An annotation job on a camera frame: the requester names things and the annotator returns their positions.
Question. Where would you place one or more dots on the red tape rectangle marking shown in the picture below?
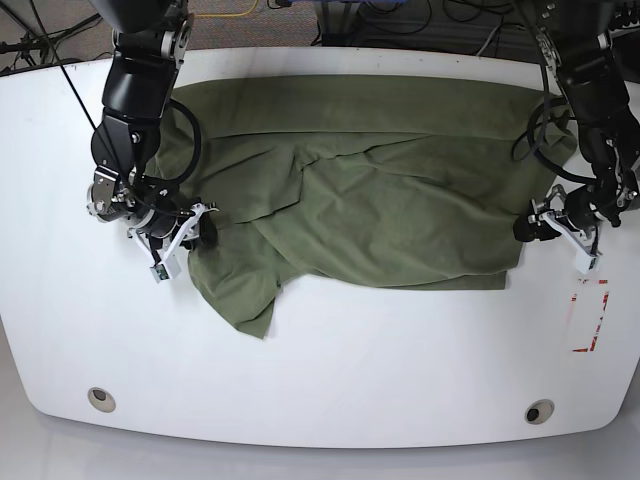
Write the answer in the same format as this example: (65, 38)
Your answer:
(586, 314)

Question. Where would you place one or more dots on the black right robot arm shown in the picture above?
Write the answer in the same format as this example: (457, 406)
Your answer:
(150, 40)

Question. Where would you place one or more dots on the black tripod stand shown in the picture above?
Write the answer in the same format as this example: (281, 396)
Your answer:
(32, 50)

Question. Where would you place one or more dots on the right grey table grommet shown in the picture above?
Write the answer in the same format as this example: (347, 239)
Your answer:
(539, 412)

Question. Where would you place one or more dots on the green T-shirt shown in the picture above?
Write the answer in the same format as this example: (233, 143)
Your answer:
(380, 181)

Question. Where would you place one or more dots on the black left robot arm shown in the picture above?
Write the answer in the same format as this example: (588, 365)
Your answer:
(574, 48)

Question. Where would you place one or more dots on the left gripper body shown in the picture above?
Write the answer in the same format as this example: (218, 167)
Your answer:
(578, 212)

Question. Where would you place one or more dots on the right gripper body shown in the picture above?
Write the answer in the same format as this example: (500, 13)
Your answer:
(147, 214)

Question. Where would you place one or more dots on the grey table grommet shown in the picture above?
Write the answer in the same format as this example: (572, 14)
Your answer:
(101, 400)
(539, 412)

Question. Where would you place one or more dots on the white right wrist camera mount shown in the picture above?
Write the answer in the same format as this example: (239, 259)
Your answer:
(162, 253)

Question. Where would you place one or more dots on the left grey table grommet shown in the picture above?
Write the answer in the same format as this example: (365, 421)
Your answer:
(101, 400)

